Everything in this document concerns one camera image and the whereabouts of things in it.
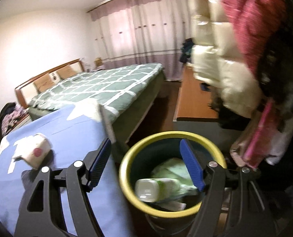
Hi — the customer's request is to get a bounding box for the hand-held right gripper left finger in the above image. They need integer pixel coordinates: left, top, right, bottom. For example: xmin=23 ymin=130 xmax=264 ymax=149
xmin=13 ymin=138 xmax=112 ymax=237

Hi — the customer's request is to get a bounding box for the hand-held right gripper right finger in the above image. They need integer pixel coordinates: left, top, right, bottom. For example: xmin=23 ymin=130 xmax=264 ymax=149
xmin=179 ymin=138 xmax=278 ymax=237

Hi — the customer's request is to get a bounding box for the green plastic packet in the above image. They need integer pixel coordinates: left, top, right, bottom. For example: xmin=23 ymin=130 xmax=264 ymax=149
xmin=150 ymin=158 xmax=199 ymax=195

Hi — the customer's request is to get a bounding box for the yellow-rimmed dark bin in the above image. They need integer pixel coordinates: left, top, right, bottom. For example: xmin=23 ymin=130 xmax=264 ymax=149
xmin=119 ymin=131 xmax=228 ymax=235

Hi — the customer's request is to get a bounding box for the green and white plastic bottle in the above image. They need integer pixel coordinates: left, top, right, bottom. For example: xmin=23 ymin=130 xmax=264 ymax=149
xmin=135 ymin=178 xmax=184 ymax=201

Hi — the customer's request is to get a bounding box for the white toothpaste tube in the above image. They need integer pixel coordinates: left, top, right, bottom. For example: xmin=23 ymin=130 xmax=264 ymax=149
xmin=156 ymin=200 xmax=186 ymax=211

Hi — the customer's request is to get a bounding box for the white pack with pink print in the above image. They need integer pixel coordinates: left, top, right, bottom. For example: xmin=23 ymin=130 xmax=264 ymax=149
xmin=22 ymin=133 xmax=52 ymax=168

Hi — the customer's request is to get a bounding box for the blue tablecloth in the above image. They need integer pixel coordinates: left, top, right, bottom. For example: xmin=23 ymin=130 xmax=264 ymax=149
xmin=0 ymin=101 xmax=134 ymax=237

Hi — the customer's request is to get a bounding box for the black garment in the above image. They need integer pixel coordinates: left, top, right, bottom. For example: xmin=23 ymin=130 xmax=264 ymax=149
xmin=208 ymin=99 xmax=252 ymax=130

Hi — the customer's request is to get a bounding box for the wooden desk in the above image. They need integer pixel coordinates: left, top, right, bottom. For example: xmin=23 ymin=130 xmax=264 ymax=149
xmin=172 ymin=67 xmax=221 ymax=129

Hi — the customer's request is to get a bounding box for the pink plastic bag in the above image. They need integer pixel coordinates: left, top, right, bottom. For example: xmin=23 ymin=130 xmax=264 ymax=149
xmin=243 ymin=101 xmax=275 ymax=168

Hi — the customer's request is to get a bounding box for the bed with green checked duvet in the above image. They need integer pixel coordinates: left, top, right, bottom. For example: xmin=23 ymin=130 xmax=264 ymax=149
xmin=14 ymin=59 xmax=165 ymax=141

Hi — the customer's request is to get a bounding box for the white plastic bag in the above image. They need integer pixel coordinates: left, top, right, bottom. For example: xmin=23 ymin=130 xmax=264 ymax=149
xmin=265 ymin=123 xmax=293 ymax=166

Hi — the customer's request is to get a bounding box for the brown pillow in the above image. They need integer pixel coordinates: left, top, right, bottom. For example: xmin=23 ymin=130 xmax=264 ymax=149
xmin=56 ymin=64 xmax=78 ymax=78
xmin=34 ymin=73 xmax=53 ymax=92

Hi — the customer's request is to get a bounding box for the cream puffer jacket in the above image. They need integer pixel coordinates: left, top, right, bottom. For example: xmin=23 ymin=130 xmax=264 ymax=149
xmin=188 ymin=0 xmax=266 ymax=119

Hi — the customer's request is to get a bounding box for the pile of mixed clothes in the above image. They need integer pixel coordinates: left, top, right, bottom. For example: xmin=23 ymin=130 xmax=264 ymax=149
xmin=0 ymin=102 xmax=29 ymax=141

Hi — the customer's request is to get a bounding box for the pile of dark clothes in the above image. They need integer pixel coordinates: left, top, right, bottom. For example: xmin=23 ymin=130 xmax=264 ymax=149
xmin=179 ymin=38 xmax=194 ymax=65

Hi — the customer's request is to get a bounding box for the dark fur coat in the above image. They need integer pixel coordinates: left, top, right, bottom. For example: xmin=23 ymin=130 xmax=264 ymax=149
xmin=255 ymin=47 xmax=293 ymax=109

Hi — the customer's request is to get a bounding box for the pink and white curtain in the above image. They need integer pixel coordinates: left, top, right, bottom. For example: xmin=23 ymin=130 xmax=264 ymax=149
xmin=87 ymin=0 xmax=194 ymax=81

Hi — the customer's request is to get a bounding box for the red garment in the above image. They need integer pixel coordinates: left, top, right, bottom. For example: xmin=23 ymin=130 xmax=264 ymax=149
xmin=208 ymin=0 xmax=288 ymax=74

